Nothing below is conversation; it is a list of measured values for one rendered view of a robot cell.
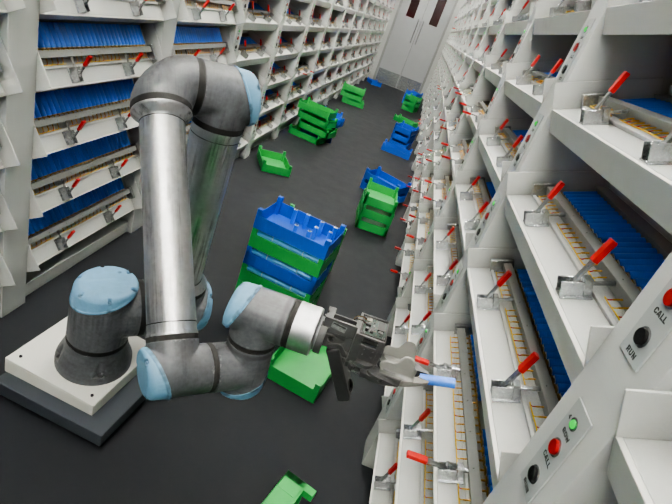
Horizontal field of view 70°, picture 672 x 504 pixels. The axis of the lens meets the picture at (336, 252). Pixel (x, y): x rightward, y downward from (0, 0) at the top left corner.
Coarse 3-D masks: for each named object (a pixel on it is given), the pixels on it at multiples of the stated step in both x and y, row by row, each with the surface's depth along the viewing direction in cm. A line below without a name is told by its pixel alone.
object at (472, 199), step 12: (456, 180) 175; (468, 180) 174; (480, 180) 170; (456, 192) 167; (468, 192) 159; (480, 192) 162; (492, 192) 158; (456, 204) 165; (468, 204) 154; (480, 204) 154; (468, 216) 144; (480, 216) 144; (468, 228) 134; (468, 240) 120
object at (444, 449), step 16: (448, 320) 119; (464, 320) 118; (448, 336) 118; (448, 352) 112; (448, 400) 98; (448, 416) 94; (480, 416) 93; (448, 432) 90; (448, 448) 86; (480, 448) 86; (480, 464) 83; (448, 496) 77; (464, 496) 77
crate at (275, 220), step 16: (272, 208) 193; (288, 208) 197; (256, 224) 181; (272, 224) 179; (288, 224) 193; (288, 240) 179; (304, 240) 177; (320, 240) 190; (336, 240) 184; (320, 256) 178
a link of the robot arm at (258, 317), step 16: (240, 288) 85; (256, 288) 86; (240, 304) 84; (256, 304) 84; (272, 304) 84; (288, 304) 85; (224, 320) 85; (240, 320) 84; (256, 320) 84; (272, 320) 84; (288, 320) 84; (240, 336) 86; (256, 336) 85; (272, 336) 84
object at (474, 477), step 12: (468, 372) 102; (468, 384) 98; (468, 396) 95; (456, 408) 94; (468, 408) 92; (468, 420) 89; (468, 432) 86; (456, 444) 86; (468, 444) 84; (456, 456) 84; (468, 456) 82; (468, 468) 80; (468, 480) 79; (480, 480) 77; (480, 492) 75
